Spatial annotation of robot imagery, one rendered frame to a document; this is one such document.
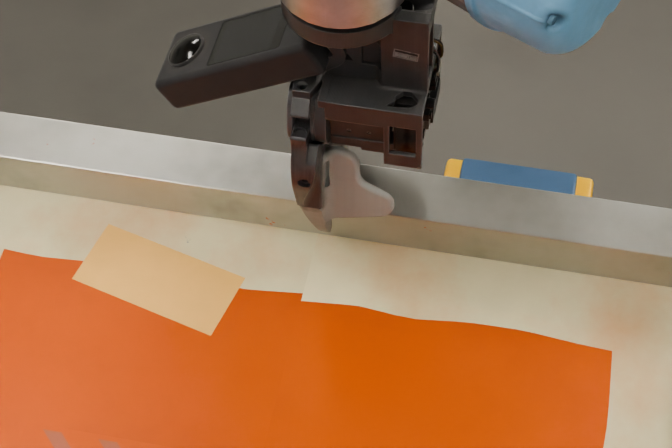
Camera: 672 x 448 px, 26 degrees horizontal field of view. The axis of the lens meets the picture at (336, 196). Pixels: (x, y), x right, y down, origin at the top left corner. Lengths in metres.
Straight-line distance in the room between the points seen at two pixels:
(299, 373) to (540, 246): 0.18
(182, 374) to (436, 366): 0.16
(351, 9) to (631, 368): 0.31
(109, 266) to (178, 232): 0.05
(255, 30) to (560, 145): 1.90
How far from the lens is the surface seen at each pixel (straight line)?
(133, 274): 0.98
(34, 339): 0.96
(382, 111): 0.83
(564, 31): 0.66
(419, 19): 0.80
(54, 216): 1.01
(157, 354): 0.94
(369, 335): 0.94
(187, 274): 0.97
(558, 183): 1.26
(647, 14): 3.05
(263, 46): 0.84
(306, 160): 0.86
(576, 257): 0.95
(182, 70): 0.87
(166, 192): 0.98
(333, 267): 0.96
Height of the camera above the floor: 1.85
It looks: 45 degrees down
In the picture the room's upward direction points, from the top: straight up
